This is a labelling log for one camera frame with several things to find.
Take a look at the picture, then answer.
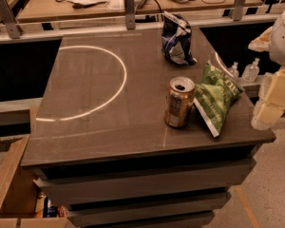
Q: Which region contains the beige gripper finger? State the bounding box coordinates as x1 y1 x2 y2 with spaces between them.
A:
251 66 285 130

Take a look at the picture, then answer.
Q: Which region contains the orange soda can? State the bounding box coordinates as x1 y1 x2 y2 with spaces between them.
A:
164 76 195 128

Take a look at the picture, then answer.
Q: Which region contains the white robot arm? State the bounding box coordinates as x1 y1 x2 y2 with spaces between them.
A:
248 10 285 130

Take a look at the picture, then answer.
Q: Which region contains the clear sanitizer bottle right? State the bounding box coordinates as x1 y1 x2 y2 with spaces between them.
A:
241 58 259 83

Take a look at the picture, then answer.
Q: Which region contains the clear sanitizer bottle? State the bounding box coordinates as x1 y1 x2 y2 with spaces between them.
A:
241 58 259 83
228 62 239 79

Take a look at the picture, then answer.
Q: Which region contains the clear sanitizer bottle left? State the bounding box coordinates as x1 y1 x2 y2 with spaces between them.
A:
228 62 239 79

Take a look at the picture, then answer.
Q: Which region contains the green chip bag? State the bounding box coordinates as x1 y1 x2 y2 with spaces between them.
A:
194 63 241 137

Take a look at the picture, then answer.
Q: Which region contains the blue chip bag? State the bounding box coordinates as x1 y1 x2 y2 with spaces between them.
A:
161 11 197 66

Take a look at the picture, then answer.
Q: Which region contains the grey drawer cabinet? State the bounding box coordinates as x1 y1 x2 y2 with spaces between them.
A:
22 28 275 228

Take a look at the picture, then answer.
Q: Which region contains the white paper on desk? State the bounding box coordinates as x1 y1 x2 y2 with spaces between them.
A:
68 0 107 9

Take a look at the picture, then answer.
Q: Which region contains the cardboard box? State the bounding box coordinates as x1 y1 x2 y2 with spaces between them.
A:
0 136 71 228

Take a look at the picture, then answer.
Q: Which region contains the metal bracket right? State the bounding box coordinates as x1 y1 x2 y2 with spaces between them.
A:
232 0 246 21

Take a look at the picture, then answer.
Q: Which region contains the metal bracket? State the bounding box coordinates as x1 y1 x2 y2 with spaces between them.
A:
123 0 135 29
232 0 246 21
0 0 23 39

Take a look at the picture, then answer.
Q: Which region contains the metal bracket middle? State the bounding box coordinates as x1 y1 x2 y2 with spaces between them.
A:
123 0 135 29

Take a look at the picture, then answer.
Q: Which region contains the metal bracket left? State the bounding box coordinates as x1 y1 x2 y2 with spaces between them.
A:
0 0 23 39

